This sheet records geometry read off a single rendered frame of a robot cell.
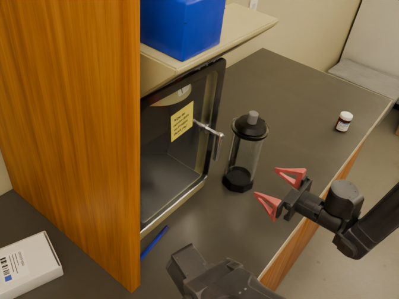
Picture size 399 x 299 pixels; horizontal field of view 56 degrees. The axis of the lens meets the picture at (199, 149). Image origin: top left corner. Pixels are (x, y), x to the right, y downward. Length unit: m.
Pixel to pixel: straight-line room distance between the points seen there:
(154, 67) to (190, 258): 0.29
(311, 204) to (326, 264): 1.44
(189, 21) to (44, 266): 0.66
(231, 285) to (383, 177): 2.68
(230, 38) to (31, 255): 0.68
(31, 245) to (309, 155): 0.94
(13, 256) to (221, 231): 0.53
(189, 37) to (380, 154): 2.80
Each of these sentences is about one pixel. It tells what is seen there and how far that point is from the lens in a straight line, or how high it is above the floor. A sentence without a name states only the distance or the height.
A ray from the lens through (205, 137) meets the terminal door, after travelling 0.98.
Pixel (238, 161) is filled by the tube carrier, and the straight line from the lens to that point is 1.09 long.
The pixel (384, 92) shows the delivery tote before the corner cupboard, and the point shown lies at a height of 0.32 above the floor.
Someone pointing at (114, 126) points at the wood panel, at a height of 1.42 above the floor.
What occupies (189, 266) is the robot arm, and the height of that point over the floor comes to 1.31.
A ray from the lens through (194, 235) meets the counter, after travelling 1.05.
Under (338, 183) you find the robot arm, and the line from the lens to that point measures 0.86.
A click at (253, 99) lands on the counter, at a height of 0.94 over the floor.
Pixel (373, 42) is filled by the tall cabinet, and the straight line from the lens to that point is 3.76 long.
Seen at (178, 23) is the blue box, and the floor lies 1.57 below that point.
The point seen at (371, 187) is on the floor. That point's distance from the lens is 2.92.
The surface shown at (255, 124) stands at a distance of 1.05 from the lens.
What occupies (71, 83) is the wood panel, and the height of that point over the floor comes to 1.45.
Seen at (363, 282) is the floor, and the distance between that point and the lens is 2.35.
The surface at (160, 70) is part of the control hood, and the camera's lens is 0.59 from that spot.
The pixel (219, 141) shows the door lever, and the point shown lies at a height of 1.19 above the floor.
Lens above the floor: 1.78
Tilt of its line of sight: 40 degrees down
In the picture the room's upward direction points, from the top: 8 degrees clockwise
